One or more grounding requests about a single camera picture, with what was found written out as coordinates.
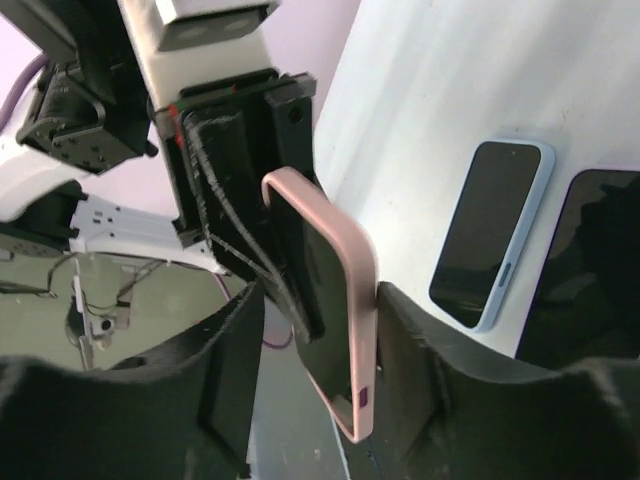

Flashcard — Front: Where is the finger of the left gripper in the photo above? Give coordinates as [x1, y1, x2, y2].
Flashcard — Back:
[265, 74, 321, 187]
[180, 107, 324, 343]

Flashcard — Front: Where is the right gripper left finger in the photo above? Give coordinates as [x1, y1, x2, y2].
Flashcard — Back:
[1, 283, 265, 479]

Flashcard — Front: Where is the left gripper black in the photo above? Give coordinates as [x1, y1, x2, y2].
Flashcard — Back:
[1, 1, 280, 235]

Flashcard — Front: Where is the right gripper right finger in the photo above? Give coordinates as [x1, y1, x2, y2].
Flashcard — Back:
[377, 282, 639, 479]

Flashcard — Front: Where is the pink phone case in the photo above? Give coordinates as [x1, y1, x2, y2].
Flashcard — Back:
[261, 167, 377, 443]

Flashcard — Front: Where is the black phone teal edge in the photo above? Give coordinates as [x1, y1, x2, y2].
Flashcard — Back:
[429, 140, 556, 333]

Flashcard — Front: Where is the blue phone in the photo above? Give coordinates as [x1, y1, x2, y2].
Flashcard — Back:
[517, 169, 640, 366]

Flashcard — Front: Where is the black phone purple edge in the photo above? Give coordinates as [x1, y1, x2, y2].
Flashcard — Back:
[268, 185, 353, 412]

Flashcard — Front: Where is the light blue phone case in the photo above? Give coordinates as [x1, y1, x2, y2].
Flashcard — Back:
[465, 139, 555, 333]

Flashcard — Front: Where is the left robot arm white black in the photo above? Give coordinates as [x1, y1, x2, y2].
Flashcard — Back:
[1, 1, 324, 343]

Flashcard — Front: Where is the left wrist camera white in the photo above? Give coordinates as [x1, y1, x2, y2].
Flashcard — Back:
[117, 0, 280, 109]

